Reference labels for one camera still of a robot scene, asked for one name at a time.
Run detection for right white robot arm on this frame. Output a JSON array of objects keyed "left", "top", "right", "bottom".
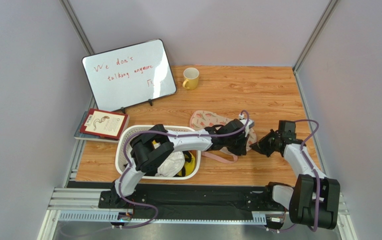
[{"left": 250, "top": 120, "right": 341, "bottom": 231}]

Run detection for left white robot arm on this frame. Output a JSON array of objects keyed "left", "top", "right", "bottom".
[{"left": 114, "top": 119, "right": 254, "bottom": 198}]

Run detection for white dry-erase board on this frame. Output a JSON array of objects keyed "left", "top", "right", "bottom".
[{"left": 82, "top": 38, "right": 177, "bottom": 112}]

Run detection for white plastic laundry basket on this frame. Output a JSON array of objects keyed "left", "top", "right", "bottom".
[{"left": 115, "top": 124, "right": 201, "bottom": 181}]

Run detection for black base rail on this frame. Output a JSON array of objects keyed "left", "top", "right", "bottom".
[{"left": 98, "top": 184, "right": 286, "bottom": 221}]

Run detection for red cover book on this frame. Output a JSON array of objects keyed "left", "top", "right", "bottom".
[{"left": 80, "top": 108, "right": 130, "bottom": 141}]

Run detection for grey book underneath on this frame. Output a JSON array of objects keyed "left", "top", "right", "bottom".
[{"left": 74, "top": 111, "right": 104, "bottom": 142}]

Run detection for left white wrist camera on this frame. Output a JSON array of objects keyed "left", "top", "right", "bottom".
[{"left": 238, "top": 112, "right": 254, "bottom": 132}]

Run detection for aluminium frame rails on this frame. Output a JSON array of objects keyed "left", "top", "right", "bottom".
[{"left": 37, "top": 186, "right": 358, "bottom": 240}]

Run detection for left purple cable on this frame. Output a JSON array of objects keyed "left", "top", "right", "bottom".
[{"left": 117, "top": 110, "right": 251, "bottom": 229}]

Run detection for yellow ceramic mug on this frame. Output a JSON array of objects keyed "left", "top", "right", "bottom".
[{"left": 182, "top": 67, "right": 200, "bottom": 90}]

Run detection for yellow bra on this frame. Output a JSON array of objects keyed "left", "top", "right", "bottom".
[{"left": 148, "top": 151, "right": 196, "bottom": 178}]

